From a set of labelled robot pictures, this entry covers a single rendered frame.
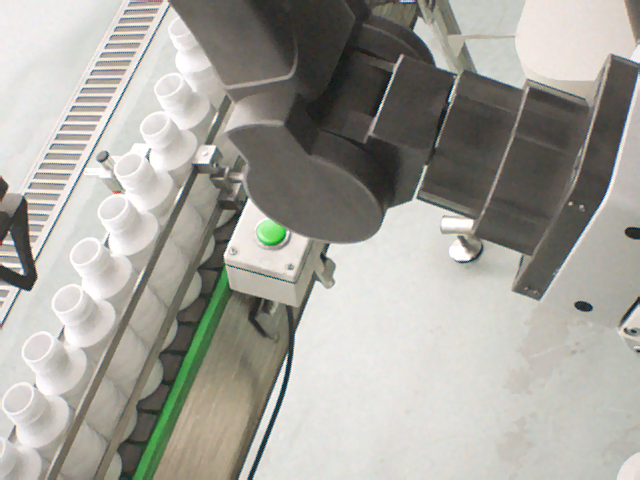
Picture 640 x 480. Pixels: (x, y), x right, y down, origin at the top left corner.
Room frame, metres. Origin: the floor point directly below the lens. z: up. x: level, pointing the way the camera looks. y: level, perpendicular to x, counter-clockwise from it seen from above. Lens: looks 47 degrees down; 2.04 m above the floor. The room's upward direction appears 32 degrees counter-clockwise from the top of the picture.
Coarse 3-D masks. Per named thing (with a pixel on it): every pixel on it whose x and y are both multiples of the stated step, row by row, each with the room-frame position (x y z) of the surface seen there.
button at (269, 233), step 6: (264, 222) 0.93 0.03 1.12; (270, 222) 0.93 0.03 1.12; (258, 228) 0.93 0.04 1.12; (264, 228) 0.93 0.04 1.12; (270, 228) 0.92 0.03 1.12; (276, 228) 0.92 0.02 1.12; (282, 228) 0.92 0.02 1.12; (258, 234) 0.92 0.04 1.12; (264, 234) 0.92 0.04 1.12; (270, 234) 0.92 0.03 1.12; (276, 234) 0.91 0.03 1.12; (282, 234) 0.91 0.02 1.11; (264, 240) 0.92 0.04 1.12; (270, 240) 0.91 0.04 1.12; (276, 240) 0.91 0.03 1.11; (282, 240) 0.91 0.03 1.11
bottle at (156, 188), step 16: (128, 160) 1.09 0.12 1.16; (144, 160) 1.07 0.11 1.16; (128, 176) 1.06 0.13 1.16; (144, 176) 1.06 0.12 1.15; (160, 176) 1.07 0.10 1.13; (128, 192) 1.07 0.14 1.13; (144, 192) 1.06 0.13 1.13; (160, 192) 1.06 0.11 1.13; (176, 192) 1.06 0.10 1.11; (144, 208) 1.05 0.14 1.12; (160, 208) 1.05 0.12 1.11; (192, 208) 1.07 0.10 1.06; (176, 224) 1.05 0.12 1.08; (192, 224) 1.06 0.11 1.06; (176, 240) 1.05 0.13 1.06; (192, 240) 1.05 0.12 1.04; (192, 256) 1.05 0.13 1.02; (208, 256) 1.05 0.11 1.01
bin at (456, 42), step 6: (450, 36) 1.47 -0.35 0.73; (456, 36) 1.46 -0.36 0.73; (462, 36) 1.45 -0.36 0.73; (468, 36) 1.45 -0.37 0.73; (474, 36) 1.44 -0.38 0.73; (480, 36) 1.43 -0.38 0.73; (486, 36) 1.42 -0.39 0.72; (492, 36) 1.42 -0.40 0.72; (498, 36) 1.41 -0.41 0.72; (504, 36) 1.40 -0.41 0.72; (510, 36) 1.40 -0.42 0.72; (450, 42) 1.47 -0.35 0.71; (456, 42) 1.46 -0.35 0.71; (462, 42) 1.45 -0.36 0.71; (456, 48) 1.46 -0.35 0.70; (456, 54) 1.47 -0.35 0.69
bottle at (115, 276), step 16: (96, 240) 1.00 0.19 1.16; (80, 256) 1.01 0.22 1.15; (96, 256) 0.98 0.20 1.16; (112, 256) 1.00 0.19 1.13; (80, 272) 0.99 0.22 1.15; (96, 272) 0.98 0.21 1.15; (112, 272) 0.98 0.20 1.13; (128, 272) 0.98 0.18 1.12; (96, 288) 0.98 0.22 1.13; (112, 288) 0.97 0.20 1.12; (128, 288) 0.97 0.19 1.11; (112, 304) 0.97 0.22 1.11; (144, 304) 0.97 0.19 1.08; (160, 304) 0.99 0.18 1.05; (144, 320) 0.97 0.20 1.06; (160, 320) 0.97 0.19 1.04; (176, 320) 0.99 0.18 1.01; (144, 336) 0.97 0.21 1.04; (160, 352) 0.97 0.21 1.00
